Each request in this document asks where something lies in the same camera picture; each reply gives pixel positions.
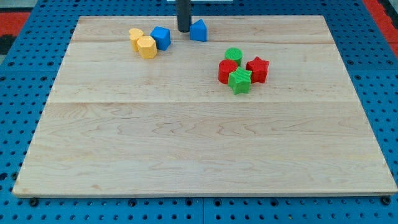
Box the blue cube block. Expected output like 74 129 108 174
150 26 171 51

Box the green star block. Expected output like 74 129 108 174
228 67 252 95

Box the red cylinder block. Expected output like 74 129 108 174
218 59 238 84

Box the green cylinder block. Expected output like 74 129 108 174
224 47 243 66

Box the red star block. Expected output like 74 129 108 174
246 57 270 83

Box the blue triangular block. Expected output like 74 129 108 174
190 19 207 42

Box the yellow octagon block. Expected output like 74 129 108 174
137 36 157 59

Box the light wooden board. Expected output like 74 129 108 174
13 16 397 198

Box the yellow heart block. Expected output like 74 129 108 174
129 28 144 52

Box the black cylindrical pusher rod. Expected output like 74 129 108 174
175 0 192 33

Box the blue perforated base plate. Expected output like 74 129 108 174
1 0 397 223

